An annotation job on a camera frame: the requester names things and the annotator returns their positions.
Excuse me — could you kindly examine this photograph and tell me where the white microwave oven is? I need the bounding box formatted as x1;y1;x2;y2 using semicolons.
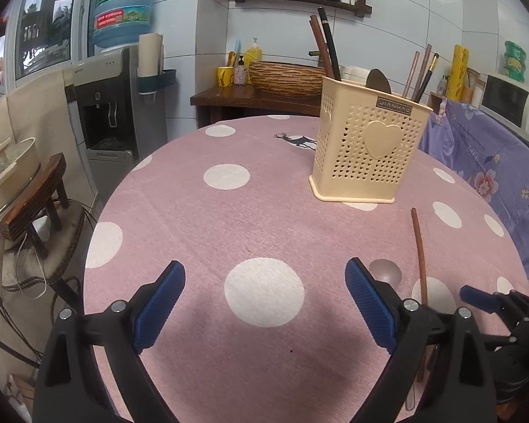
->
478;73;529;146

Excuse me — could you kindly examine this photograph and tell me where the window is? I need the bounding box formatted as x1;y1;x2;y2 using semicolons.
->
0;0;89;98

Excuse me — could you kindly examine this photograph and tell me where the blue water bottle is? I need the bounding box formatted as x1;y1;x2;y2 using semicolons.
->
92;0;158;49

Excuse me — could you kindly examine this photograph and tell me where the pinkish wooden chopstick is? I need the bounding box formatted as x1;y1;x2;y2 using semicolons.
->
401;50;420;100

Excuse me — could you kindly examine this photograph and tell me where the yellow soap pump bottle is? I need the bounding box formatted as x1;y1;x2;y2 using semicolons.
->
244;37;263;65

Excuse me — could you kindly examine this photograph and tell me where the white pot with lid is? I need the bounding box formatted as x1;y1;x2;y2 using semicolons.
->
0;136;42;225

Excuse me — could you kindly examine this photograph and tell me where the yellow wrap roll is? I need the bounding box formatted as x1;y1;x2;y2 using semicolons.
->
445;44;472;101

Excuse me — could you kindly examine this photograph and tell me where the small dark wooden stool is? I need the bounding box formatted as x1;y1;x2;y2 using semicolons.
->
2;152;71;258

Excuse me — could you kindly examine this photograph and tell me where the purple floral cloth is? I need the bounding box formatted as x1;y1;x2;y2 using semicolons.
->
419;97;529;283

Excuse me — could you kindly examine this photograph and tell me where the dark metal spoon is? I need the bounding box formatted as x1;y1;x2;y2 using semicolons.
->
366;68;391;95

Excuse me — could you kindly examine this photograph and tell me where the woven basin sink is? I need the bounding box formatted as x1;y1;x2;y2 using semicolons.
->
248;61;327;98

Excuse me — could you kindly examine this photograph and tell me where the black gold tipped chopstick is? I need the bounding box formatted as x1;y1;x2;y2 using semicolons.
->
416;53;440;103

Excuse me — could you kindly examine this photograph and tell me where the brown wooden chopstick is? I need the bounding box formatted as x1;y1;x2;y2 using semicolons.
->
309;14;331;79
411;207;429;382
314;20;336;79
412;44;433;102

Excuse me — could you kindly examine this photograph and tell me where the teal wall holder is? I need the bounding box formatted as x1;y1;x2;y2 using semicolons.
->
136;69;177;93

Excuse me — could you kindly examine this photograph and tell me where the dark wooden counter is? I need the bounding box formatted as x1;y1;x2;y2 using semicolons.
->
190;84;322;128

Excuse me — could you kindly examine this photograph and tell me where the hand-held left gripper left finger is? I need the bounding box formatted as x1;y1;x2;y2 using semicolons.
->
33;261;186;423

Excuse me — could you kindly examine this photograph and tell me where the cream perforated utensil holder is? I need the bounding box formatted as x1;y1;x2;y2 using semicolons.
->
309;76;433;204

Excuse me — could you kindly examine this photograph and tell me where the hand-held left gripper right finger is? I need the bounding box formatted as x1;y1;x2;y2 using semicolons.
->
346;259;497;423

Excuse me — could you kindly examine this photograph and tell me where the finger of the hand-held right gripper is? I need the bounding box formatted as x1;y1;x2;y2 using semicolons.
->
460;285;518;318

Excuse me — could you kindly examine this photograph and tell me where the grey water dispenser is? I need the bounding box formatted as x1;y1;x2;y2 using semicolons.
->
73;46;168;186

